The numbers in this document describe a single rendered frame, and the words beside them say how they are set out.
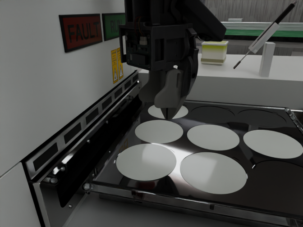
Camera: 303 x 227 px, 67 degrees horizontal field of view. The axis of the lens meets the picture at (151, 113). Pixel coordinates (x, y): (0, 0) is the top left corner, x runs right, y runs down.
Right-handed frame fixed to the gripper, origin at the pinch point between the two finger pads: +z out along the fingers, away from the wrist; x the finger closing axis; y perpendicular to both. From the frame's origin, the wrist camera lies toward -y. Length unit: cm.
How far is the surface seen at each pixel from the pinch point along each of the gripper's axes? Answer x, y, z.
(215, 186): 11.3, 2.3, 7.3
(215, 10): -260, -387, -13
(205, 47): -20.4, -36.1, -4.6
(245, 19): -205, -406, 2
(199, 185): 9.7, 3.8, 7.3
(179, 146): 0.8, -1.5, 7.3
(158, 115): -11.8, -8.1, 7.3
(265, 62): -0.6, -34.9, -3.0
